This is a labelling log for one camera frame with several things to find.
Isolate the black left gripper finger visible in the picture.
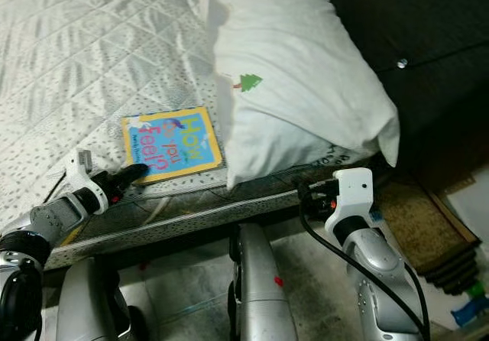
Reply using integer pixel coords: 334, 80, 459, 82
114, 162, 151, 190

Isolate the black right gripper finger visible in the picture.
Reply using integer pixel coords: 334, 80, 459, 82
297, 174, 322, 207

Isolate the blue children's picture book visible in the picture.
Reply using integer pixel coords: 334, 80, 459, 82
120, 106, 225, 186

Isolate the white pillow with green print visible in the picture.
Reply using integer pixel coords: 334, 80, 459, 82
198, 0, 402, 191

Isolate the brown floor mat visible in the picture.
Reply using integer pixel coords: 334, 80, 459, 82
374, 175, 484, 297

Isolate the silver right robot leg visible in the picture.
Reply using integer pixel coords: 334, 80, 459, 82
227, 222, 300, 341

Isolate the silver robot leg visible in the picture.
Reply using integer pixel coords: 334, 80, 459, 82
227, 222, 300, 341
54, 255, 140, 341

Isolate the silver left robot leg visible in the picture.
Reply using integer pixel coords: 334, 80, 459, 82
54, 255, 140, 341

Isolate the white patterned mattress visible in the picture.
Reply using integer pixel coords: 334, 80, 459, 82
0, 0, 381, 271

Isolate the black tufted headboard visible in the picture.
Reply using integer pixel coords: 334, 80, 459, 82
320, 0, 489, 198

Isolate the small blue green object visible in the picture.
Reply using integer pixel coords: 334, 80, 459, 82
454, 278, 489, 328

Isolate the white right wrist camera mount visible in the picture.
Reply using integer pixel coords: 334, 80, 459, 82
324, 167, 376, 236

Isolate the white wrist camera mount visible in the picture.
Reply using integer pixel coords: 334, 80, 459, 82
324, 167, 376, 236
66, 148, 113, 213

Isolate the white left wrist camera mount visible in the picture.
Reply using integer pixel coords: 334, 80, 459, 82
66, 148, 113, 213

